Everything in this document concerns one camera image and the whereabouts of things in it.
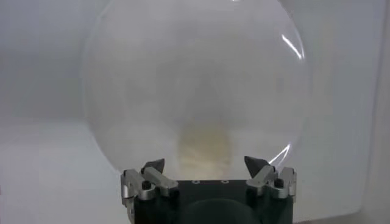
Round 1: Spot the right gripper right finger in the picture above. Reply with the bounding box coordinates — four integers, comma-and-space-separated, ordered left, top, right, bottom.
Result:
243, 155, 298, 203

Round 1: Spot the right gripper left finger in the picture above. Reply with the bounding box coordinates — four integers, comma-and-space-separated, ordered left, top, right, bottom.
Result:
120, 158, 180, 223

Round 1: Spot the round white plate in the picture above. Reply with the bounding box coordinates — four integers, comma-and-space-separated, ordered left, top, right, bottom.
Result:
82, 0, 311, 183

